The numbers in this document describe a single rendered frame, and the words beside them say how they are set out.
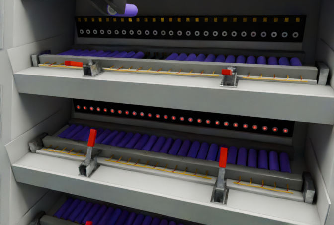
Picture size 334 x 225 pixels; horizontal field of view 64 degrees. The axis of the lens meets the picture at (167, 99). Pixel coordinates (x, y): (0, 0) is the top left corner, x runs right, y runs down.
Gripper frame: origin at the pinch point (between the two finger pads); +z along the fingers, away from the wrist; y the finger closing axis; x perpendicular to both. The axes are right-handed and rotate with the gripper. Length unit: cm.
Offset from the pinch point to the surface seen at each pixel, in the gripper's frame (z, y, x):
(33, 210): 28, 29, 40
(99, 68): 18.2, 10.8, 5.9
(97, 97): 17.6, 9.8, 11.7
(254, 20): 28.8, -17.5, -8.7
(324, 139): 23.6, -30.8, 14.4
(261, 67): 20.1, -19.8, 3.5
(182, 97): 17.2, -7.3, 10.3
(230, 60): 24.4, -14.0, 1.3
